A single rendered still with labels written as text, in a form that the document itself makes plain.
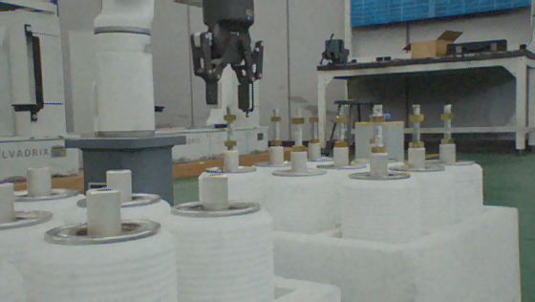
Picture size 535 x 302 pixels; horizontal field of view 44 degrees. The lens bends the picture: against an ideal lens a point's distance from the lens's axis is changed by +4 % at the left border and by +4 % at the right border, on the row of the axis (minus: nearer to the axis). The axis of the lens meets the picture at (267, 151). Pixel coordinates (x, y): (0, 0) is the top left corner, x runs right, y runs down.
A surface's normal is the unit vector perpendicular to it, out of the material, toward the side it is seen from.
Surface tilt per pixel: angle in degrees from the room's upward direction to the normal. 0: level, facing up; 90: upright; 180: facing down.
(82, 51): 90
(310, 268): 90
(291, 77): 90
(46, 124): 90
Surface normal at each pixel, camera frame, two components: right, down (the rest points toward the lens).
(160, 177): 0.88, 0.00
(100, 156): -0.44, 0.11
